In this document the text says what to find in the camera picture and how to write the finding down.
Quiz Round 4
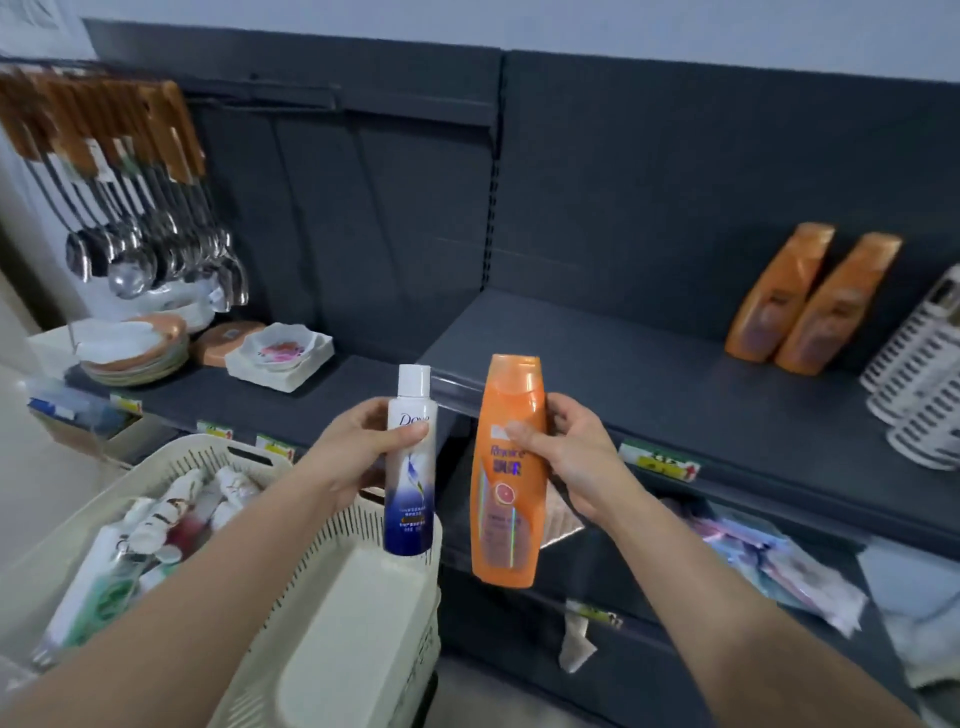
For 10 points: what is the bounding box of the person's right hand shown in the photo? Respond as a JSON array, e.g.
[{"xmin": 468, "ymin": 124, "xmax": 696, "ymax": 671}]
[{"xmin": 503, "ymin": 392, "xmax": 648, "ymax": 534}]

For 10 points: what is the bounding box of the person's left hand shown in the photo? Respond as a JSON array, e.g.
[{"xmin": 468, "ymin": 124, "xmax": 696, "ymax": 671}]
[{"xmin": 299, "ymin": 397, "xmax": 430, "ymax": 519}]

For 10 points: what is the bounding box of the Dove bottle blue bottom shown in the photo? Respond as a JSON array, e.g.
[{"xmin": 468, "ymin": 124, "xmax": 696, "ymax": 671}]
[{"xmin": 383, "ymin": 365, "xmax": 439, "ymax": 558}]

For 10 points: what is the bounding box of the cream slotted plastic basket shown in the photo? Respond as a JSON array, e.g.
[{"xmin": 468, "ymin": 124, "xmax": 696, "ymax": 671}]
[
  {"xmin": 209, "ymin": 485, "xmax": 444, "ymax": 728},
  {"xmin": 0, "ymin": 433, "xmax": 295, "ymax": 676}
]

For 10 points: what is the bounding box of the Clear green pump bottle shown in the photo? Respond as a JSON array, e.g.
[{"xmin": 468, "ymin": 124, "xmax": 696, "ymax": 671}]
[{"xmin": 33, "ymin": 498, "xmax": 159, "ymax": 665}]

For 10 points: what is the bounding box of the dark grey shelf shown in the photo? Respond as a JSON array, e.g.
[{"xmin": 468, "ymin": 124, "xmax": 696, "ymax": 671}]
[{"xmin": 63, "ymin": 18, "xmax": 960, "ymax": 728}]

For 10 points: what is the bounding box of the white pump bottles group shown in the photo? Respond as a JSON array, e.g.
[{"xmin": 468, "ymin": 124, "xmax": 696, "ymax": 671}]
[{"xmin": 858, "ymin": 262, "xmax": 960, "ymax": 472}]

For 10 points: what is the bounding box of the person's right forearm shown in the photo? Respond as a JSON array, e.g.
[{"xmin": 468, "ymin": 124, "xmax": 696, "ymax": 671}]
[{"xmin": 603, "ymin": 494, "xmax": 924, "ymax": 728}]

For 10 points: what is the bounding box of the person's left forearm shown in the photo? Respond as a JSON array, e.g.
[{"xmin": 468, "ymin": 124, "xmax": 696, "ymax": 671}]
[{"xmin": 0, "ymin": 464, "xmax": 339, "ymax": 728}]

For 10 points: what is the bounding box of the pink patterned flat packet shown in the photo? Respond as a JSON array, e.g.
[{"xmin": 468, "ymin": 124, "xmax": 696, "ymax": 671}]
[{"xmin": 539, "ymin": 479, "xmax": 586, "ymax": 549}]

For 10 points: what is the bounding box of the white square dish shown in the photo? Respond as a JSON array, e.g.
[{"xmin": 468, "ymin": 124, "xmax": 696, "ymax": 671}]
[{"xmin": 224, "ymin": 329, "xmax": 335, "ymax": 395}]

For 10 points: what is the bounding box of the white floral bowl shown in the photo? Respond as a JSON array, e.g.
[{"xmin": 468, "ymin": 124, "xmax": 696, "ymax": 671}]
[{"xmin": 243, "ymin": 322, "xmax": 320, "ymax": 373}]

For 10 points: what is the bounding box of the orange dome bowl with sticker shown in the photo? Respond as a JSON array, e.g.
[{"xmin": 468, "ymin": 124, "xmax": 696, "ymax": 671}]
[{"xmin": 191, "ymin": 320, "xmax": 268, "ymax": 369}]

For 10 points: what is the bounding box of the pale pink tube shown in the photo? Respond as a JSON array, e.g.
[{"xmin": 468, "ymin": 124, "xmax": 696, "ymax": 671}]
[{"xmin": 558, "ymin": 614, "xmax": 599, "ymax": 674}]

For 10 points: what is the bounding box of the pile of pastel small packets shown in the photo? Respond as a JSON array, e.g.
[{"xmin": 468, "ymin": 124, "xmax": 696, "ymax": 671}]
[{"xmin": 678, "ymin": 498, "xmax": 870, "ymax": 639}]

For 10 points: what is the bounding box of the white ribbed scalloped bowl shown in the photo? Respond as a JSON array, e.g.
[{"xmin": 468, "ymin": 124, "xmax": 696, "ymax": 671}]
[{"xmin": 149, "ymin": 296, "xmax": 219, "ymax": 335}]

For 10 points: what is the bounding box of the stack of orange cream plates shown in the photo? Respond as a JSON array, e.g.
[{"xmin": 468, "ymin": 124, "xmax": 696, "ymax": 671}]
[{"xmin": 71, "ymin": 313, "xmax": 190, "ymax": 388}]

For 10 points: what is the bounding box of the brown cardboard tray box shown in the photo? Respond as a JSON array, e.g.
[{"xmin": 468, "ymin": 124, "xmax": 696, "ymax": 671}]
[{"xmin": 33, "ymin": 416, "xmax": 125, "ymax": 466}]

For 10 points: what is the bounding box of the clear blue plastic box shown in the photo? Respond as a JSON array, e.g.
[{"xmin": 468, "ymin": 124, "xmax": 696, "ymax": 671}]
[{"xmin": 22, "ymin": 374, "xmax": 140, "ymax": 440}]

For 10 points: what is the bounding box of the row of hanging steel ladles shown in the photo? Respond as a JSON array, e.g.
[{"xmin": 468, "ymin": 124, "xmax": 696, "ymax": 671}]
[{"xmin": 0, "ymin": 63, "xmax": 250, "ymax": 315}]

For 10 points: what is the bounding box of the white plastic box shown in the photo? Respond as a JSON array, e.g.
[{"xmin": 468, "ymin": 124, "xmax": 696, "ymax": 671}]
[{"xmin": 26, "ymin": 326, "xmax": 80, "ymax": 380}]

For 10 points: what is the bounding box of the white paper wall sign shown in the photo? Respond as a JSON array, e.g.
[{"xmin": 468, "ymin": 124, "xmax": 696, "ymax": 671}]
[{"xmin": 0, "ymin": 0, "xmax": 95, "ymax": 61}]

